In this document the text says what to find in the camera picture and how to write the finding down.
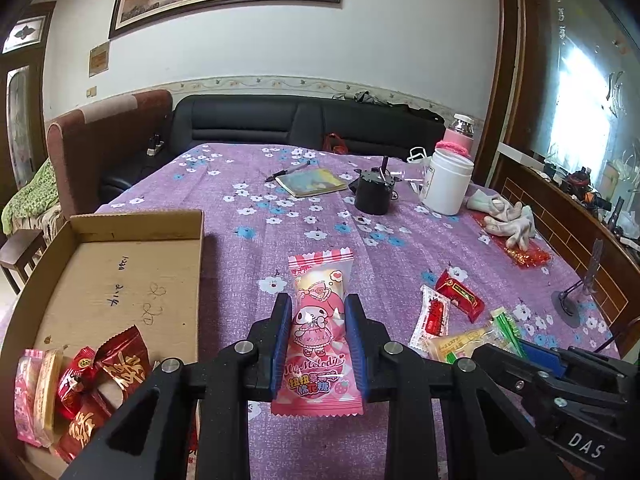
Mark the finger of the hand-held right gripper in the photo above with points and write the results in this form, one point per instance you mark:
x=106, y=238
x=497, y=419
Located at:
x=505, y=367
x=542, y=357

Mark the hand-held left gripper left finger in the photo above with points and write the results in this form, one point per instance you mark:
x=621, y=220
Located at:
x=281, y=350

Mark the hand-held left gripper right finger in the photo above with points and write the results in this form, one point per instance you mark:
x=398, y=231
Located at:
x=356, y=350

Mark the pink cartoon snack packet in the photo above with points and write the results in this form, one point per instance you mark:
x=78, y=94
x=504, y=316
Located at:
x=317, y=320

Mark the dark red gold-print snack packet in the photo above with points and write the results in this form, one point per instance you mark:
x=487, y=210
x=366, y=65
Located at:
x=82, y=430
x=125, y=360

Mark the cardboard box tray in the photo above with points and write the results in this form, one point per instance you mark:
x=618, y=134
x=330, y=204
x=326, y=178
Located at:
x=115, y=280

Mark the small red candy packet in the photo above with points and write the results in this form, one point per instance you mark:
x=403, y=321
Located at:
x=75, y=375

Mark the yellow cake packet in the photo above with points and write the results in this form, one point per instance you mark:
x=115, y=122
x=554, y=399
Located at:
x=49, y=385

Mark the green white snack packet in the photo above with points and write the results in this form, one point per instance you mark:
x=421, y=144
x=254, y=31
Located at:
x=507, y=330

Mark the clear green-striped snack packet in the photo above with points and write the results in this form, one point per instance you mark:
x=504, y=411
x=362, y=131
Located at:
x=457, y=358

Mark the large yellow biscuit packet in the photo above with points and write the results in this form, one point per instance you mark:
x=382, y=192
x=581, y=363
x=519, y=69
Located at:
x=457, y=342

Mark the grey phone stand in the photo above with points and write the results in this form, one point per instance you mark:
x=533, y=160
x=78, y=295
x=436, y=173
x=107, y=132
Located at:
x=567, y=305

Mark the small white red snack packet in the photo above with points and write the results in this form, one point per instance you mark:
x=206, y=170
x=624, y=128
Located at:
x=432, y=317

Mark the red chocolate bar packet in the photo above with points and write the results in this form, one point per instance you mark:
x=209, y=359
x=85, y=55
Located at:
x=460, y=295

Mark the red foil packet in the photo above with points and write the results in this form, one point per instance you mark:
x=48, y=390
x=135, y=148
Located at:
x=530, y=255

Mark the purple floral tablecloth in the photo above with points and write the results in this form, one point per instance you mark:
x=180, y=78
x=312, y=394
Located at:
x=300, y=230

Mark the white cotton gloves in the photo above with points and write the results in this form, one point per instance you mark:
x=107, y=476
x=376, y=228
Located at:
x=510, y=217

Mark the wooden cabinet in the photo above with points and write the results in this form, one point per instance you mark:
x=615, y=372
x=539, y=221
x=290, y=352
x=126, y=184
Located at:
x=540, y=210

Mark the black round device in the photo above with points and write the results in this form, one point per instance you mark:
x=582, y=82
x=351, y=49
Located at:
x=372, y=197

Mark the notebook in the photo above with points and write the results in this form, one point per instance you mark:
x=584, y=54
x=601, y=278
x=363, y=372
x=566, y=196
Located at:
x=312, y=181

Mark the pen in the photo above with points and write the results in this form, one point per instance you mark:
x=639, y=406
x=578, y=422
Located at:
x=287, y=171

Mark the clear plastic container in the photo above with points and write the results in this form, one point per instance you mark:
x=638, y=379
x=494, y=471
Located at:
x=417, y=180

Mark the orange black power tool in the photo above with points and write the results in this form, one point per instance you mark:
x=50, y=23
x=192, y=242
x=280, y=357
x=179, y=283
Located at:
x=580, y=178

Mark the white plastic jar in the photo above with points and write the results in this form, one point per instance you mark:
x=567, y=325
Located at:
x=447, y=185

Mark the red bag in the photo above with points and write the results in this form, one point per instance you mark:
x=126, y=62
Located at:
x=336, y=142

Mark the black leather sofa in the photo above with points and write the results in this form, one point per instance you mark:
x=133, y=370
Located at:
x=240, y=120

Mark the pink sleeved bottle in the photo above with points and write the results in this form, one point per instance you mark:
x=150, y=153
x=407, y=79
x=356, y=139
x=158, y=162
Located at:
x=459, y=137

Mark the black white charger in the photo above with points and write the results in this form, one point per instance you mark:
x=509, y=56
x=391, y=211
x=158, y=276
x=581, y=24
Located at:
x=156, y=146

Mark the black bag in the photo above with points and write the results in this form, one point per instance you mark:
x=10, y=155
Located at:
x=425, y=114

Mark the dark cloth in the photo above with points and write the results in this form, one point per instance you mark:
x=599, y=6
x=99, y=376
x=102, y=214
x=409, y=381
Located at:
x=367, y=97

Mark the pale pink snack packet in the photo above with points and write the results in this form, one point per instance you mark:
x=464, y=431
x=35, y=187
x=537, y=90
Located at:
x=25, y=400

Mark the brown armchair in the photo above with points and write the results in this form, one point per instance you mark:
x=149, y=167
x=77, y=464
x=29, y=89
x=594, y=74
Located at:
x=100, y=150

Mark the wooden stool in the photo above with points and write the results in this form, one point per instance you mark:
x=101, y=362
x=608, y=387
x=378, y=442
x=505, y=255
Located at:
x=22, y=247

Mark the large glass mirror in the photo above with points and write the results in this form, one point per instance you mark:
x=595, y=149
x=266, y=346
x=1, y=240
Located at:
x=580, y=70

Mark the green cloth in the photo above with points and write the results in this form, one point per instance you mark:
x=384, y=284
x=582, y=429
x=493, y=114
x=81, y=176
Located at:
x=35, y=185

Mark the wooden glass door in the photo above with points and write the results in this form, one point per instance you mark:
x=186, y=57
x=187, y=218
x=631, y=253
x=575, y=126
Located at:
x=37, y=110

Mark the small wall plaque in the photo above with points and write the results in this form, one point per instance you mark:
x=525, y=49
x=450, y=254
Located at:
x=99, y=59

